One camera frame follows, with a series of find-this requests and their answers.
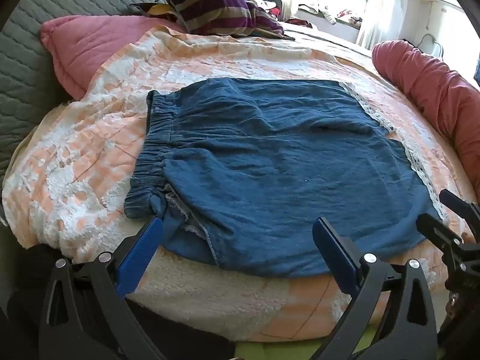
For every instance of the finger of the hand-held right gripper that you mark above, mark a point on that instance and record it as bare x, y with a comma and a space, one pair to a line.
437, 232
463, 206

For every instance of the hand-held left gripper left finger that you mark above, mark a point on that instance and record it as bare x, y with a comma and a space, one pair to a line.
141, 253

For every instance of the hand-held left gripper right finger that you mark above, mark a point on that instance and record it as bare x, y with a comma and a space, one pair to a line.
335, 257

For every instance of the blue denim pants lace hem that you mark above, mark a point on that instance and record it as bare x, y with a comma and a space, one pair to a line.
262, 157

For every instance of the peach and white quilted blanket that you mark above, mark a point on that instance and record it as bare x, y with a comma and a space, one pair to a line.
93, 150

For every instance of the red rolled blanket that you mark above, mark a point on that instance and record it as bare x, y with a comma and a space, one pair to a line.
431, 82

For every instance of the person's green garment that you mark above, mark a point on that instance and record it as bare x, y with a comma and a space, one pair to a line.
243, 347

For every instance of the white curtain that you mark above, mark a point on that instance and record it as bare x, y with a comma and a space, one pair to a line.
386, 7

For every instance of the pink pillow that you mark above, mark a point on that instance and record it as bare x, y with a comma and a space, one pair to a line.
82, 45

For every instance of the grey quilted cushion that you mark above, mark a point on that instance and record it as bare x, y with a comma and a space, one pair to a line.
30, 63

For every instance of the clothes on windowsill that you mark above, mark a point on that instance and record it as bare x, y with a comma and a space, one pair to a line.
337, 15

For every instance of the purple striped cloth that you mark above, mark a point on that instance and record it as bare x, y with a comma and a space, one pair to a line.
210, 11

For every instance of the pile of colourful clothes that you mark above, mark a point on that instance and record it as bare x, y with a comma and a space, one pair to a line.
270, 5

